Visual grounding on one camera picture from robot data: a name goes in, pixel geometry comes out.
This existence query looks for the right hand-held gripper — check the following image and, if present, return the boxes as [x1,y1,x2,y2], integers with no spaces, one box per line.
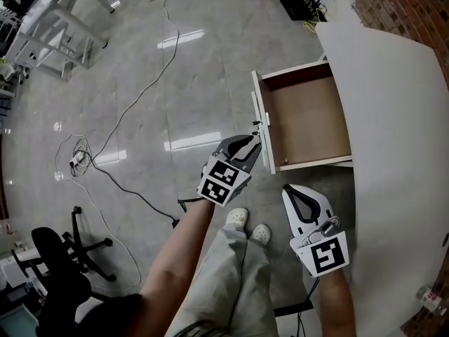
[282,184,351,278]

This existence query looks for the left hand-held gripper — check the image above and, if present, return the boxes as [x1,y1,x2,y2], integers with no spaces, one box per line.
[196,135,262,209]

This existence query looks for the person's right forearm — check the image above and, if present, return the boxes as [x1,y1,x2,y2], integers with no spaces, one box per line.
[317,268,355,337]

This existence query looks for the person's left forearm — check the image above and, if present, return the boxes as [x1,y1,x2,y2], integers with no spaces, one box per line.
[138,197,218,329]

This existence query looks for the white desk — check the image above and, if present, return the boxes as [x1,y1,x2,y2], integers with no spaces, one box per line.
[314,21,449,331]

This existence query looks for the white clog shoe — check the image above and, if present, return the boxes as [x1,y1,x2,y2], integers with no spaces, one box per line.
[248,223,273,247]
[226,207,250,230]

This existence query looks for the light grey trousers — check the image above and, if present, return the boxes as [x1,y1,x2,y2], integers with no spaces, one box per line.
[168,223,281,337]

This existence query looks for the clear plastic water bottle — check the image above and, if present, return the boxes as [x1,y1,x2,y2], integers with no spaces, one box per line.
[416,284,441,316]

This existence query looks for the black wifi router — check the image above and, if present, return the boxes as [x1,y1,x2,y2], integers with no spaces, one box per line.
[279,0,323,22]

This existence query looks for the black office chair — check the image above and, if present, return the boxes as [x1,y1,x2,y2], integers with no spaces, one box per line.
[10,205,116,337]

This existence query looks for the white storage box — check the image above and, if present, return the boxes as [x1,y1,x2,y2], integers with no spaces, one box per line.
[0,249,36,289]

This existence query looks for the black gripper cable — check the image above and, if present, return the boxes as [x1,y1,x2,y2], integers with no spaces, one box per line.
[177,197,201,213]
[296,276,322,337]

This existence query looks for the black floor cable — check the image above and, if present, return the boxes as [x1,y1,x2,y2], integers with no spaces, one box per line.
[89,159,178,223]

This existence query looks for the grey floor cable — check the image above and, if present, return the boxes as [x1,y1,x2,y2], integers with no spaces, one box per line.
[89,0,180,164]

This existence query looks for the yellow cable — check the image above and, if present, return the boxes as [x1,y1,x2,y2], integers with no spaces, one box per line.
[303,7,327,34]

